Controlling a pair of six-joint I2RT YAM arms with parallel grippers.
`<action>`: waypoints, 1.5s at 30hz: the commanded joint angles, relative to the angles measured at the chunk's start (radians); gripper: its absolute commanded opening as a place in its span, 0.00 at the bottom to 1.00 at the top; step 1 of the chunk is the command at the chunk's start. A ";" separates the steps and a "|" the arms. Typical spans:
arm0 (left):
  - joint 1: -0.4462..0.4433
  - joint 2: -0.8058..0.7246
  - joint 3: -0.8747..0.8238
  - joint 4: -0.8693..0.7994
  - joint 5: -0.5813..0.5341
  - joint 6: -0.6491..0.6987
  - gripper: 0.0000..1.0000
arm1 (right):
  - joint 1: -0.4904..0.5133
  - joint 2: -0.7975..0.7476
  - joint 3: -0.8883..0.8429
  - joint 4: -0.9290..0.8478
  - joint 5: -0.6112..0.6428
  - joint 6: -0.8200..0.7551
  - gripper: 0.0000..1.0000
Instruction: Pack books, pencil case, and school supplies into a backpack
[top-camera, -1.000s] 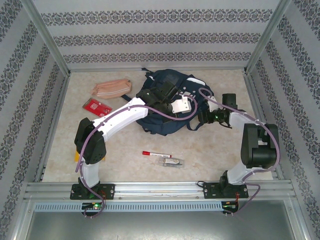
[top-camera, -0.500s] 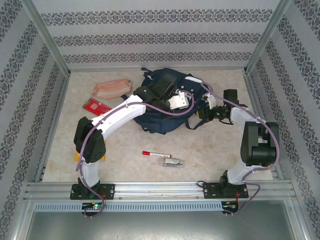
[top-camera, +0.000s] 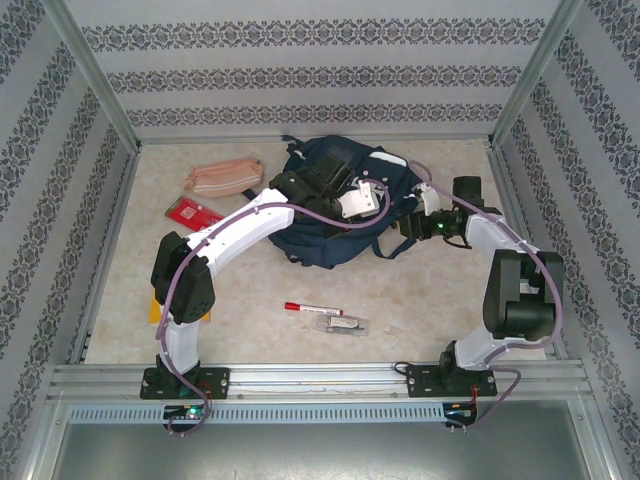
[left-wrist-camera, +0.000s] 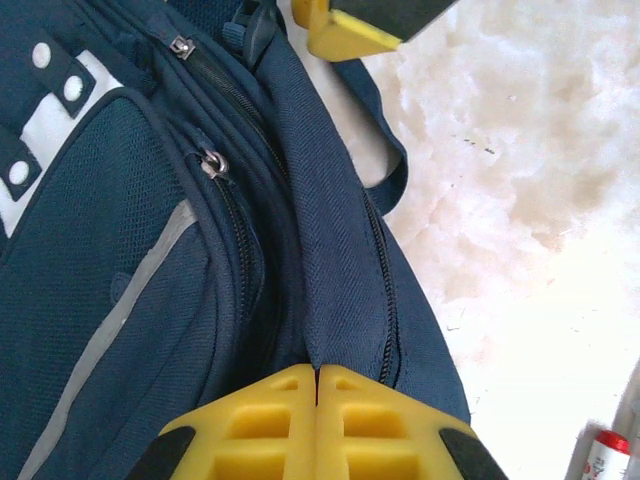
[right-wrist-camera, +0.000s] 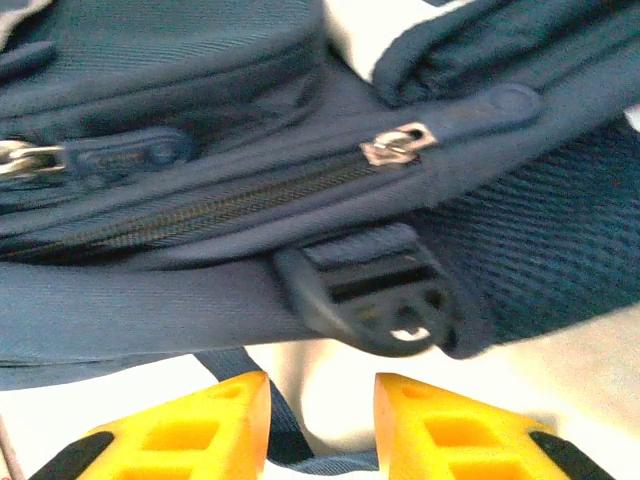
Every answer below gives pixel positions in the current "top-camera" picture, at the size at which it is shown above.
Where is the yellow picture book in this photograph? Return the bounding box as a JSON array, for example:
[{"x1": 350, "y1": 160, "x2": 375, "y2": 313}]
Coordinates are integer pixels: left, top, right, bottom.
[{"x1": 148, "y1": 292, "x2": 212, "y2": 326}]

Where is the aluminium frame post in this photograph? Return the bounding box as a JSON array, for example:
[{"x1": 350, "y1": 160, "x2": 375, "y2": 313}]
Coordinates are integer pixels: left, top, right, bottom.
[
  {"x1": 42, "y1": 0, "x2": 142, "y2": 147},
  {"x1": 487, "y1": 0, "x2": 584, "y2": 147}
]

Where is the red card packet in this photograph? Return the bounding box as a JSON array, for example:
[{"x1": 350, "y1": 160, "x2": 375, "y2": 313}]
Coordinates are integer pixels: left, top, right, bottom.
[{"x1": 164, "y1": 196, "x2": 225, "y2": 232}]

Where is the grey metal panel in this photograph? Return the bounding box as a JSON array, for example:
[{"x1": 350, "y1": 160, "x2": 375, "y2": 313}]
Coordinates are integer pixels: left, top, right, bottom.
[{"x1": 49, "y1": 422, "x2": 601, "y2": 480}]

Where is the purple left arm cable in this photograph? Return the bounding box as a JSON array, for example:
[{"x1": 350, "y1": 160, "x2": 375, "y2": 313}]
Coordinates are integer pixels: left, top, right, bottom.
[{"x1": 154, "y1": 177, "x2": 392, "y2": 436}]

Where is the navy blue backpack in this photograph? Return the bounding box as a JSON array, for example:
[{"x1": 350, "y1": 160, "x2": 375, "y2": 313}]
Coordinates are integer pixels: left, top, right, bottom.
[{"x1": 267, "y1": 134, "x2": 436, "y2": 271}]

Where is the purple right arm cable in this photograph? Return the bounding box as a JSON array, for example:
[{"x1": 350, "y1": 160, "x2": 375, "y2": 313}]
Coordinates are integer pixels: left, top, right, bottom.
[{"x1": 409, "y1": 160, "x2": 565, "y2": 434}]

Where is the aluminium mounting rail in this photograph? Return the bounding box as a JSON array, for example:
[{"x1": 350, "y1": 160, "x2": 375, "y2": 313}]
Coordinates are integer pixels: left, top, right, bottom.
[{"x1": 47, "y1": 362, "x2": 586, "y2": 401}]

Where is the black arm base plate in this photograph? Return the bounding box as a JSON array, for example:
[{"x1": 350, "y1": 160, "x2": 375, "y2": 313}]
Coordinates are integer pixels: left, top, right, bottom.
[
  {"x1": 139, "y1": 366, "x2": 231, "y2": 401},
  {"x1": 405, "y1": 363, "x2": 498, "y2": 400}
]

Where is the slotted grey cable duct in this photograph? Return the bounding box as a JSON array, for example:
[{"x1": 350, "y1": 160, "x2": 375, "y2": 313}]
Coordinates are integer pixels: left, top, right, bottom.
[{"x1": 67, "y1": 403, "x2": 446, "y2": 424}]

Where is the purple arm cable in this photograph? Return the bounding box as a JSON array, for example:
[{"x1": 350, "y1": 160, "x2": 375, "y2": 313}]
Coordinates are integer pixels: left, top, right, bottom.
[
  {"x1": 154, "y1": 177, "x2": 392, "y2": 436},
  {"x1": 409, "y1": 160, "x2": 565, "y2": 434}
]

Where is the clear plastic supplies bag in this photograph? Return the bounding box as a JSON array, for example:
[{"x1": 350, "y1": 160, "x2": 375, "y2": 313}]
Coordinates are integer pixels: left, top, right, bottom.
[{"x1": 309, "y1": 314, "x2": 371, "y2": 339}]

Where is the pink striped pencil case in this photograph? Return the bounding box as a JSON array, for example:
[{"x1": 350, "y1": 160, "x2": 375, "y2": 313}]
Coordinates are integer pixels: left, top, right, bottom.
[{"x1": 180, "y1": 157, "x2": 265, "y2": 197}]

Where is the red-capped white marker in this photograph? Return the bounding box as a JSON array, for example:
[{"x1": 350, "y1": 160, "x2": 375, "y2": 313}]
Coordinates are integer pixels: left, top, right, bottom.
[{"x1": 284, "y1": 301, "x2": 345, "y2": 316}]

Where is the small circuit board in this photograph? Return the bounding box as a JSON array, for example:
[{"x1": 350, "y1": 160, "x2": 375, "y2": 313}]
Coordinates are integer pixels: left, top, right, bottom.
[
  {"x1": 444, "y1": 402, "x2": 479, "y2": 420},
  {"x1": 163, "y1": 404, "x2": 211, "y2": 421}
]

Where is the aluminium side rail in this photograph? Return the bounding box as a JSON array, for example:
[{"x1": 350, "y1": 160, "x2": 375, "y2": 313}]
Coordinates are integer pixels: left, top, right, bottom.
[
  {"x1": 487, "y1": 142, "x2": 569, "y2": 359},
  {"x1": 69, "y1": 144, "x2": 144, "y2": 364}
]

